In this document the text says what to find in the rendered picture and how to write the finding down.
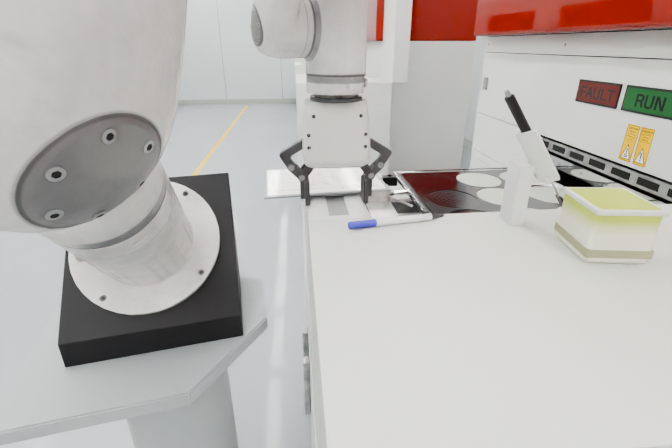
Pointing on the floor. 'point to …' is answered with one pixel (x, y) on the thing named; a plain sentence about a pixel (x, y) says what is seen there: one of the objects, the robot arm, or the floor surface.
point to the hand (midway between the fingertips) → (336, 196)
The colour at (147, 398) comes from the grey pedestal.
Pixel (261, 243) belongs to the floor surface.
